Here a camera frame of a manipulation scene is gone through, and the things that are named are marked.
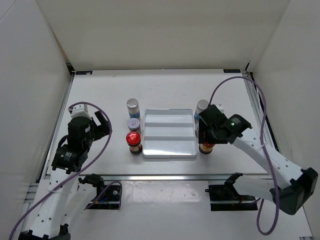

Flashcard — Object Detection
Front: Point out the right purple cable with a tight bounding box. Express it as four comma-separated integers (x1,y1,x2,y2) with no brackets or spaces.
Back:
208,76,281,236

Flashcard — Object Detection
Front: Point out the tall silver-capped shaker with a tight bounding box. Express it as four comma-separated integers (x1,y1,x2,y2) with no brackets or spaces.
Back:
126,98,141,119
194,99,209,121

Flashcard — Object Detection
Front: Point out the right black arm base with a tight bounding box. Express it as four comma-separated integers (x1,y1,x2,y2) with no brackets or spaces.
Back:
205,172,258,212

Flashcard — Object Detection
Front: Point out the aluminium right rail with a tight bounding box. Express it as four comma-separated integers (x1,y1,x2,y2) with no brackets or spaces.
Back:
244,80,279,151

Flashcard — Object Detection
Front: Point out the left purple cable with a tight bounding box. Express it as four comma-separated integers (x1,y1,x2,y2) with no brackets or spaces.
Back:
8,100,113,240

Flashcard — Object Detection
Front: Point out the left tall silver-capped shaker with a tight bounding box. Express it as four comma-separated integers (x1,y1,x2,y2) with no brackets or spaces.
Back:
126,98,141,119

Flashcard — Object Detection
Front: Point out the left short white-lid jar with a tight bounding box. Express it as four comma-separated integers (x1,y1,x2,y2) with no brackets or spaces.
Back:
127,118,142,134

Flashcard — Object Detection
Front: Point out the aluminium left rail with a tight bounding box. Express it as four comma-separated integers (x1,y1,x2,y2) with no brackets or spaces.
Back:
36,62,75,183

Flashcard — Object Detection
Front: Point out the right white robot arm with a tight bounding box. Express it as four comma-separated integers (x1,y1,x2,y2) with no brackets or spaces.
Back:
198,105,319,215

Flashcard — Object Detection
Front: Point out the aluminium rail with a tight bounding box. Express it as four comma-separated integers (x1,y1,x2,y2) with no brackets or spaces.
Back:
244,80,279,151
42,173,273,182
36,62,75,183

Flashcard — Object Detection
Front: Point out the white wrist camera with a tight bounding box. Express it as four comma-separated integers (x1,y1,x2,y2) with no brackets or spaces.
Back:
68,103,92,120
215,104,225,114

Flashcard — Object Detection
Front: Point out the right short white-lid jar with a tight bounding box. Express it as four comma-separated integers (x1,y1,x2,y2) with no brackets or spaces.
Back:
195,120,199,138

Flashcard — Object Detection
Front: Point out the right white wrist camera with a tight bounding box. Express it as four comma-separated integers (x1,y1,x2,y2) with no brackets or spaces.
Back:
215,104,225,114

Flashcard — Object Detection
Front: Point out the purple cable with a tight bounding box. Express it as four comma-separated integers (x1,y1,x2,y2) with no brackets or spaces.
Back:
8,100,113,240
208,76,281,236

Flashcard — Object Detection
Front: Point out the right tall silver-capped shaker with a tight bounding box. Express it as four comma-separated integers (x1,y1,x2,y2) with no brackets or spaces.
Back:
194,99,209,121

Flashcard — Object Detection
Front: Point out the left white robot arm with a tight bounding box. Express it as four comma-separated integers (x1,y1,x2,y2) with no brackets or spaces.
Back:
18,105,112,240

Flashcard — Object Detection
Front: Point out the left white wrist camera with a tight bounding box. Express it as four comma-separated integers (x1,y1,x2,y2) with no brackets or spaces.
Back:
68,103,92,120

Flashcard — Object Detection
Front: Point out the short white-lid jar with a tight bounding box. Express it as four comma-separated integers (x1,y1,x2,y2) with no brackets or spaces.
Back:
127,118,142,134
195,120,199,138

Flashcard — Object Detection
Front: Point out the aluminium front rail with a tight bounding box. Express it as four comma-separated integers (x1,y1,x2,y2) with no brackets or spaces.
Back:
42,173,273,182

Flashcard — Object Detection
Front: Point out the white divided organizer tray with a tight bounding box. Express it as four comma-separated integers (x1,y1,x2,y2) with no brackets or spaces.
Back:
142,108,197,160

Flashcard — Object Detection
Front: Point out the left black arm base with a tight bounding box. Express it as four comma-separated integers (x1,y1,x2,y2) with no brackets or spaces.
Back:
78,173,123,210

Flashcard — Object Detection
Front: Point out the red-lid chili sauce jar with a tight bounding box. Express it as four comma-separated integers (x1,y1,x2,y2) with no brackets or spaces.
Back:
125,131,143,155
198,135,216,155

